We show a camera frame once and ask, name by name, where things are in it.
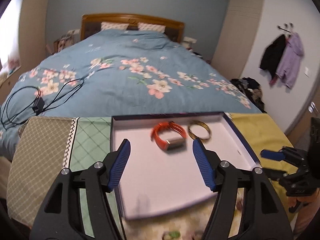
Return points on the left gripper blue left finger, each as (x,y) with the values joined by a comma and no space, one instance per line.
(120,159)

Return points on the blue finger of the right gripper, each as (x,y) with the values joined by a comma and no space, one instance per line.
(276,156)
(274,174)

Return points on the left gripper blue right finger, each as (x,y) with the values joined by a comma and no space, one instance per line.
(206,170)

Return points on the right hand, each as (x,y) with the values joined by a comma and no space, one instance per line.
(295,203)

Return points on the dark blue shallow tray box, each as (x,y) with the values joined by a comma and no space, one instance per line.
(156,182)

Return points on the orange smart watch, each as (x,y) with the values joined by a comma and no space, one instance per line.
(168,136)

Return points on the pink knitted sleeve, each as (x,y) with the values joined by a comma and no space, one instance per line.
(305,216)

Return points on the pile of dark clothes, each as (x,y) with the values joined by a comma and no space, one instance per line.
(252,89)

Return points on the patchwork table cloth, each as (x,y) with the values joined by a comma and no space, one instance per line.
(40,155)

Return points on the blue floral duvet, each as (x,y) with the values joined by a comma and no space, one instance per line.
(116,72)

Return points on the purple jacket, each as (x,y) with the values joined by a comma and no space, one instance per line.
(289,66)

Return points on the black jacket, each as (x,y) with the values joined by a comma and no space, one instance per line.
(272,55)

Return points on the beige wardrobe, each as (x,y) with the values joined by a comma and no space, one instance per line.
(237,37)

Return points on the right floral pillow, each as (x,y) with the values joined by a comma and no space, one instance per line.
(151,27)

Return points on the floral pillow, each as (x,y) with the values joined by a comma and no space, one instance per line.
(151,27)
(114,26)

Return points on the left floral pillow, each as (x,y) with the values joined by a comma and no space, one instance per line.
(114,26)

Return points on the wooden headboard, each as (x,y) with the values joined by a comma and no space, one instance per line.
(91,24)

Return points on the wall light switch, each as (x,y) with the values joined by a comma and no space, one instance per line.
(307,72)

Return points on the wall coat hook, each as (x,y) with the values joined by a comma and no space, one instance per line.
(288,28)

